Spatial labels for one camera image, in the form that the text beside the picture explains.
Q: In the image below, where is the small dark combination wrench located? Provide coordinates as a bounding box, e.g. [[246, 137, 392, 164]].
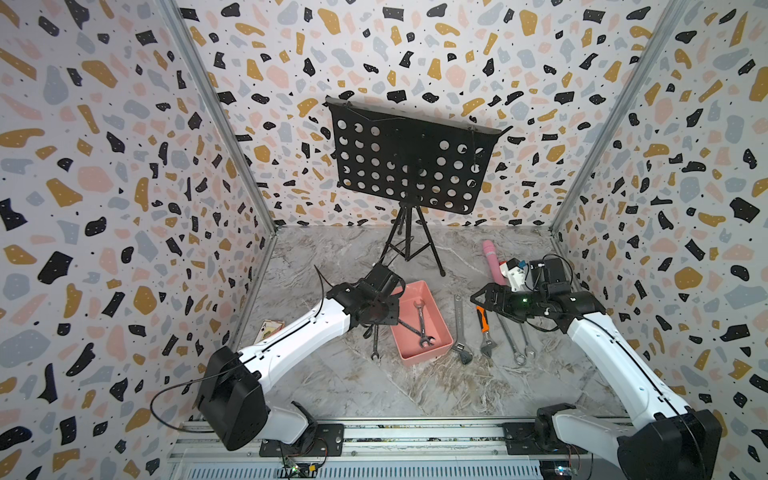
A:
[[370, 325, 380, 360]]

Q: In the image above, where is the silver combination wrench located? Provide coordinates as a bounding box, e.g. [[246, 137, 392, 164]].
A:
[[496, 315, 527, 367], [520, 324, 536, 360], [414, 299, 434, 348]]

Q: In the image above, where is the large silver adjustable wrench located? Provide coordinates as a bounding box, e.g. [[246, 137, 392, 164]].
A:
[[451, 295, 473, 365]]

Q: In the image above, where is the pink plastic storage box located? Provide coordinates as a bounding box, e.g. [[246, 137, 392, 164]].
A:
[[391, 280, 454, 367]]

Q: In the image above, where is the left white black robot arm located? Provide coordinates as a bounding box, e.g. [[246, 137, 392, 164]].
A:
[[194, 278, 405, 452]]

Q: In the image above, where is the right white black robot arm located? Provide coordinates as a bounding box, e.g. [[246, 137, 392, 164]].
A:
[[470, 283, 722, 479]]

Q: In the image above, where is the silver combination wrench in box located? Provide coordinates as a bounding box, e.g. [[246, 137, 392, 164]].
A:
[[414, 299, 434, 348]]

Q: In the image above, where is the playing card box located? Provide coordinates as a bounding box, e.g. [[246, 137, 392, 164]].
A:
[[254, 320, 285, 344]]

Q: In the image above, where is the pink cylinder tube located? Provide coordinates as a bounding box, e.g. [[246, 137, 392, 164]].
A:
[[482, 240, 507, 285]]

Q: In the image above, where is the black perforated music stand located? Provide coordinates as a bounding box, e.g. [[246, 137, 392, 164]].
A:
[[324, 97, 508, 261]]

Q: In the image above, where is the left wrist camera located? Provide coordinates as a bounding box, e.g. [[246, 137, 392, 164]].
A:
[[364, 262, 406, 298]]

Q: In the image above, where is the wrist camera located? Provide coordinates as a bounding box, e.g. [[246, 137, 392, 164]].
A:
[[500, 253, 574, 298], [364, 262, 406, 298]]

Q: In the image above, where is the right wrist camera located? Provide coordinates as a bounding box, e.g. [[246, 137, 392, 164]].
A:
[[500, 253, 574, 298]]

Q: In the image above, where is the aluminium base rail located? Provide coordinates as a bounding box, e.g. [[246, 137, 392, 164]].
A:
[[161, 417, 624, 479]]

